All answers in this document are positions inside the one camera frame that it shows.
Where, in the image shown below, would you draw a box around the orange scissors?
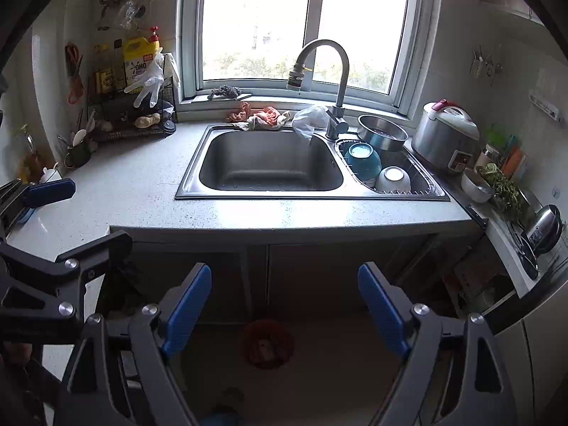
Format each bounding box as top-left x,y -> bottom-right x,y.
65,42 -> 85,105

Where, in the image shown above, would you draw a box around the orange dish rag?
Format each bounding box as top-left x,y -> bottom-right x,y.
226,102 -> 294,132

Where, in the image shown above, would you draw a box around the translucent rubber glove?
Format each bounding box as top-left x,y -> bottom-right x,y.
124,53 -> 165,109

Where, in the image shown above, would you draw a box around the teal bowl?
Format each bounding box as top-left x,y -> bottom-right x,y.
345,142 -> 382,181

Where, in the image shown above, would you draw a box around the white sugar jar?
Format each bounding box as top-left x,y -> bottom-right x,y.
39,163 -> 62,184

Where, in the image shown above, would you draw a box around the black round lid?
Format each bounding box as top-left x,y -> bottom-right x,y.
160,118 -> 177,135

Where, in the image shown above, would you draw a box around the stainless steel sink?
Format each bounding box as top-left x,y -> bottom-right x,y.
175,125 -> 449,202

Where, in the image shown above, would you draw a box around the steel mixing bowl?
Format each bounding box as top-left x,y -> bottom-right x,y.
357,114 -> 408,152

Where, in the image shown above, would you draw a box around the black utensil holder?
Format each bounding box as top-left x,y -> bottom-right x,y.
65,137 -> 92,169

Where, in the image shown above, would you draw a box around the glass oil bottle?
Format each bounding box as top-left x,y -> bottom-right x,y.
18,124 -> 44,184

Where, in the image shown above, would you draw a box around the steel wool scrubber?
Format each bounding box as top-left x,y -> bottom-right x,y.
207,85 -> 242,101

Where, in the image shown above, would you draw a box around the grey gooseneck faucet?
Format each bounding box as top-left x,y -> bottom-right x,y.
287,38 -> 351,141

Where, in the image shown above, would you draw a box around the blue trousers leg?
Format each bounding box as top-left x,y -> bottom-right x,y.
199,387 -> 245,426

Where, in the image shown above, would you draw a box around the bowl of greens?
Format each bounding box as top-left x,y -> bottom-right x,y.
461,163 -> 521,213

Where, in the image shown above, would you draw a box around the white plastic bag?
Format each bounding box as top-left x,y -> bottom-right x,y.
292,105 -> 329,141

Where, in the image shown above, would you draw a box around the red trash bucket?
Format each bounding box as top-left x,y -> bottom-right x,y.
239,319 -> 296,370

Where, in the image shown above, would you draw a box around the silver rice cooker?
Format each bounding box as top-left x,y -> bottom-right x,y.
411,99 -> 480,174

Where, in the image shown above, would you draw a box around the white bowl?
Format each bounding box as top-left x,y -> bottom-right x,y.
375,166 -> 411,192

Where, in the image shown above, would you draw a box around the ginger root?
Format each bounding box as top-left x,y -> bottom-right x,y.
134,113 -> 161,129

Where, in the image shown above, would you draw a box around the black wire rack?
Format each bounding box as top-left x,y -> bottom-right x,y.
89,51 -> 179,143

